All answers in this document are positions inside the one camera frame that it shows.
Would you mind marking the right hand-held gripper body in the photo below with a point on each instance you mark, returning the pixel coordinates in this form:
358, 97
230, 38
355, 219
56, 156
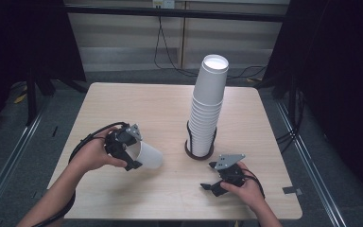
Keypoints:
231, 173

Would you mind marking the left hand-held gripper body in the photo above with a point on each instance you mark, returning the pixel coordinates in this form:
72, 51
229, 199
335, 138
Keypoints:
119, 140

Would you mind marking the single white paper cup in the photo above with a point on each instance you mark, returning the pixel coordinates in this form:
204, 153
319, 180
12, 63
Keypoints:
149, 156

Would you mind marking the stack of white paper cups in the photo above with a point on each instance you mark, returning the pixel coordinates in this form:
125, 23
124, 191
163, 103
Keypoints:
208, 91

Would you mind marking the person's right hand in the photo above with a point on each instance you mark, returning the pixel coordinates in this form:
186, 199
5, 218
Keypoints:
249, 192

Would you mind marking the person's left hand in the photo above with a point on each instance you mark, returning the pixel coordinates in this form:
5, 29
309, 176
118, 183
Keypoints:
89, 156

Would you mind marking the grey tape strip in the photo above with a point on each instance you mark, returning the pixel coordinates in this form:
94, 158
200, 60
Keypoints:
292, 190

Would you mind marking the black metal stand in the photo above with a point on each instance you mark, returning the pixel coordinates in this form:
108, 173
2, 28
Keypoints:
31, 97

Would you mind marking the yellow tape piece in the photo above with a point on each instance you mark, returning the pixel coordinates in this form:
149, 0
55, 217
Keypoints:
20, 98

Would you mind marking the black horizontal bar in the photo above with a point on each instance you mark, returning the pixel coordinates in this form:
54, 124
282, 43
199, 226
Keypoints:
138, 12

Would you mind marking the black curtain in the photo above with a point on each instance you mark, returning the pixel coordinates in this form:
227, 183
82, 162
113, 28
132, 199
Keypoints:
337, 78
22, 38

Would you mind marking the metal floor rail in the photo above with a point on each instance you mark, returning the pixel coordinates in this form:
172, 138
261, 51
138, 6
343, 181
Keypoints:
312, 170
9, 164

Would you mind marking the white wall outlet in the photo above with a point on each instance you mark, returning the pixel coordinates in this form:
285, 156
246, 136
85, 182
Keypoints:
164, 3

